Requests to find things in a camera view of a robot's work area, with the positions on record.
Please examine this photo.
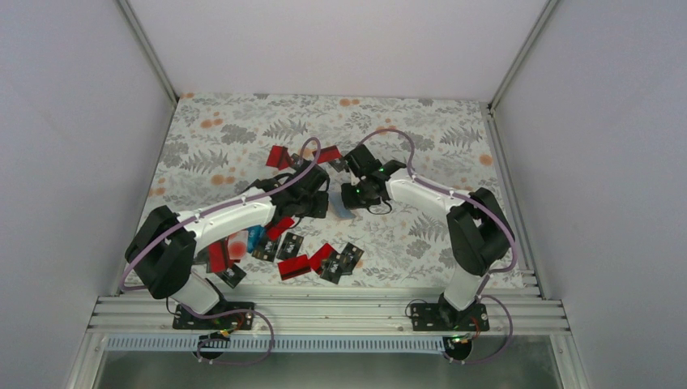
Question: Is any beige card holder wallet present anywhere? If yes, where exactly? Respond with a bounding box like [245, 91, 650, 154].
[329, 191, 356, 220]

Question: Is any red vip card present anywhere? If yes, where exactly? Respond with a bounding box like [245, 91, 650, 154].
[278, 254, 311, 281]

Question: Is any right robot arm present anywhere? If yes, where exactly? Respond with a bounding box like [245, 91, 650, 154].
[342, 144, 514, 330]

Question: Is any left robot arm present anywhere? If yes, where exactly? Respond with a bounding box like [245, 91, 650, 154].
[124, 161, 331, 328]

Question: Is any black card top left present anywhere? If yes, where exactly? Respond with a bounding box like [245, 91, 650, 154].
[288, 153, 310, 172]

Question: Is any black card top middle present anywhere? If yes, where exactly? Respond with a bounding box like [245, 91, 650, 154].
[328, 157, 349, 173]

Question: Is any red card centre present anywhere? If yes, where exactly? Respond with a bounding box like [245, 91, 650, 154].
[265, 216, 296, 241]

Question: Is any black card centre right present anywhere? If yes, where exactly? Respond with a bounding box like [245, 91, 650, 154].
[276, 233, 304, 260]

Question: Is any red card top middle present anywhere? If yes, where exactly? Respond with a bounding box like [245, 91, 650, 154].
[314, 146, 342, 164]

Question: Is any red card top left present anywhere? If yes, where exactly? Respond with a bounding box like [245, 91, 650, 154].
[266, 145, 291, 170]

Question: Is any blue card pile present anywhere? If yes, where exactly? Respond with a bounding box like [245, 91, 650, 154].
[246, 225, 265, 253]

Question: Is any black card centre left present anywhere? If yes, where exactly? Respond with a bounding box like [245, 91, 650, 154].
[252, 235, 281, 263]

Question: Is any black card bottom pair right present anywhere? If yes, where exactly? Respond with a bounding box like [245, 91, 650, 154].
[339, 243, 365, 276]

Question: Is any black card pair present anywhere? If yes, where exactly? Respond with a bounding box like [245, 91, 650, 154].
[339, 243, 365, 276]
[320, 252, 347, 284]

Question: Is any black card bottom pair left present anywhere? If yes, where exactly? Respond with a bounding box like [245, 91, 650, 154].
[320, 252, 347, 284]

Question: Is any white red dot card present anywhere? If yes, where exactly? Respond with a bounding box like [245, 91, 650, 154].
[226, 230, 249, 261]

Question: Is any red card bottom left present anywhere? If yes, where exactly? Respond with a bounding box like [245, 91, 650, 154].
[207, 240, 232, 273]

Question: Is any floral table mat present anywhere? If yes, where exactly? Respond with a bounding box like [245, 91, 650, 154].
[144, 93, 501, 288]

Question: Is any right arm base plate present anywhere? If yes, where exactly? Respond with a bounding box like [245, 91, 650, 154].
[408, 302, 490, 332]

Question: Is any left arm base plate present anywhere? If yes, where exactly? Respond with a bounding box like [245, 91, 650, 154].
[172, 300, 256, 331]

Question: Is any grey cable duct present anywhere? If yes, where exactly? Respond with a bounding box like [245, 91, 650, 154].
[104, 334, 445, 354]

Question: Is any aluminium rail frame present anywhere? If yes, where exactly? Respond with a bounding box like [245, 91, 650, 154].
[87, 285, 570, 336]

